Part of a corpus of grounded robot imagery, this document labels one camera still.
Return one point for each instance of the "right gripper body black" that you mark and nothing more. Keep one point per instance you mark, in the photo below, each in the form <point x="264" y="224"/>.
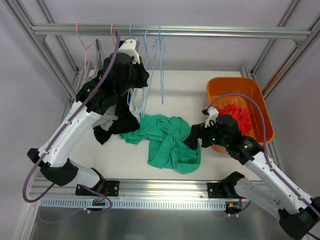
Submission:
<point x="203" y="136"/>

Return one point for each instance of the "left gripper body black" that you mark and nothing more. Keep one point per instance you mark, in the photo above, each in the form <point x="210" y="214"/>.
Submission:
<point x="139" y="75"/>

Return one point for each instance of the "red tank top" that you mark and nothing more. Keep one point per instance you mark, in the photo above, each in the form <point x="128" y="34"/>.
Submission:
<point x="241" y="115"/>

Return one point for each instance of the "green tank top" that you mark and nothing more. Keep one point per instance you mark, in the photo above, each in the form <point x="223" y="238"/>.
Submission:
<point x="166" y="149"/>

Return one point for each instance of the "light blue hanger with green top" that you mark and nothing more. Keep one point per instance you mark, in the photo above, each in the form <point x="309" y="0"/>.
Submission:
<point x="146" y="91"/>

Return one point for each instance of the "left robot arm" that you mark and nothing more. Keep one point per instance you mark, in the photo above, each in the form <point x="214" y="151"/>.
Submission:
<point x="119" y="74"/>

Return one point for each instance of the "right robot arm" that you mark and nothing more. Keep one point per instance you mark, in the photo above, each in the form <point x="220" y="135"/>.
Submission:
<point x="296" y="211"/>

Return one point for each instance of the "white tank top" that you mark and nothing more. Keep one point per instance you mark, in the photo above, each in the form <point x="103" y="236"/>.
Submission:
<point x="135" y="103"/>

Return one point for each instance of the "black tank top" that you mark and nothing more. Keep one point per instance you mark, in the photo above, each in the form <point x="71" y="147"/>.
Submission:
<point x="125" y="123"/>

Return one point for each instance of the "light blue hanger with white top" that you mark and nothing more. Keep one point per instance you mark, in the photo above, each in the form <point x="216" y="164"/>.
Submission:
<point x="130" y="31"/>

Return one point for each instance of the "grey tank top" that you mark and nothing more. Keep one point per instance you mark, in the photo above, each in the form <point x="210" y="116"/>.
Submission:
<point x="107" y="119"/>

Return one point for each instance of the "pink hanger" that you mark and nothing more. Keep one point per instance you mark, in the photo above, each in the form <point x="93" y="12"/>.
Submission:
<point x="86" y="47"/>
<point x="113" y="34"/>

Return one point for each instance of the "pink hanger left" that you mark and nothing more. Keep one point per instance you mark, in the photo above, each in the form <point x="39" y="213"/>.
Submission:
<point x="86" y="47"/>

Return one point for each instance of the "orange plastic basket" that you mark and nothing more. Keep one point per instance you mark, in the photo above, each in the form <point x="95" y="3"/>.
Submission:
<point x="246" y="94"/>

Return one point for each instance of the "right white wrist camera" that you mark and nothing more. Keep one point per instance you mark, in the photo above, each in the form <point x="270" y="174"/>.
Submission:
<point x="211" y="115"/>

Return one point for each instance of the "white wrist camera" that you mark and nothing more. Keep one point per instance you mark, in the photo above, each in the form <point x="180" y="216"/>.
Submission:
<point x="211" y="115"/>
<point x="130" y="47"/>

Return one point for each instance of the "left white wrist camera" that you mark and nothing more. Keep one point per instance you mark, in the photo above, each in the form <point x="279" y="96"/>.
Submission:
<point x="130" y="47"/>

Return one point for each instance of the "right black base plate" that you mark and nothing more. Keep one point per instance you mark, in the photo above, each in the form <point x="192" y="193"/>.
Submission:
<point x="215" y="190"/>

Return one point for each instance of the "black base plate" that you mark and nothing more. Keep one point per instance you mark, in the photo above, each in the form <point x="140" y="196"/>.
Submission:
<point x="109" y="188"/>
<point x="215" y="190"/>

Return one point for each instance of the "aluminium hanging rail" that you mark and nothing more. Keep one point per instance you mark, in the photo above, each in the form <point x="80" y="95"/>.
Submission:
<point x="94" y="29"/>

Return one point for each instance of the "left aluminium frame post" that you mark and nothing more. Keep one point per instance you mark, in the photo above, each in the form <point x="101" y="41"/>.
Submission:
<point x="18" y="11"/>

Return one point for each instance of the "aluminium frame post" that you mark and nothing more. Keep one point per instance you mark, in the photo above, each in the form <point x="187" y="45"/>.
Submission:
<point x="18" y="11"/>
<point x="279" y="57"/>

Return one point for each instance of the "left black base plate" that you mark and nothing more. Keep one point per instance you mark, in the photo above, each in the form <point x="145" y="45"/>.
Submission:
<point x="109" y="188"/>

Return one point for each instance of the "right aluminium frame post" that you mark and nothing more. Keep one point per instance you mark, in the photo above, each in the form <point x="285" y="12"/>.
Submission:
<point x="279" y="57"/>

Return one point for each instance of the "white slotted cable duct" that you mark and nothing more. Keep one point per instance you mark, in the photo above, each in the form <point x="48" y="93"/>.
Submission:
<point x="145" y="204"/>

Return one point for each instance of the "front aluminium rail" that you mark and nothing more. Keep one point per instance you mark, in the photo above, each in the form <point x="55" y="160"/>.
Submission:
<point x="142" y="189"/>

